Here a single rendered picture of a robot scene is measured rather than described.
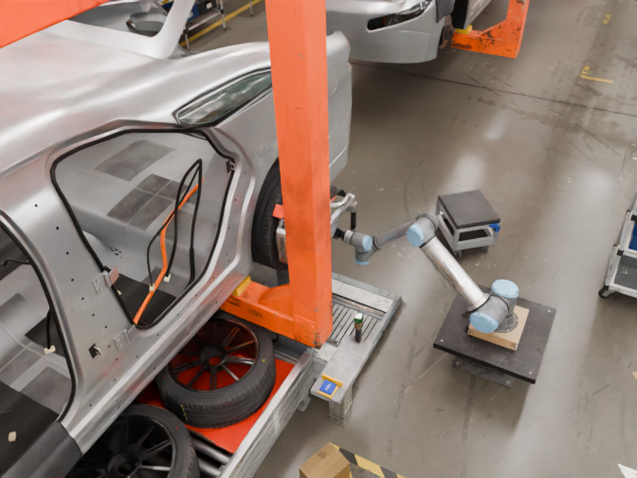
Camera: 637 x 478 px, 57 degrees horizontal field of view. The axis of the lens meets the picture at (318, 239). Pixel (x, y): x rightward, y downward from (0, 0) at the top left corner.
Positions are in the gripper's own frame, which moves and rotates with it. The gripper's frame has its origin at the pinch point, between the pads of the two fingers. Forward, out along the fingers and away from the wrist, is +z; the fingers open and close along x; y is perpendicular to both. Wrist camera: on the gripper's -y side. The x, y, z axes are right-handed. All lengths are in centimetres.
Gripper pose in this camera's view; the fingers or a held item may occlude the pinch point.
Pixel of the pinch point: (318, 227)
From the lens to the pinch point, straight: 380.0
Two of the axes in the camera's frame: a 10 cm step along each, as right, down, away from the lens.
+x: 3.2, -9.5, 0.1
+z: -8.8, -2.9, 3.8
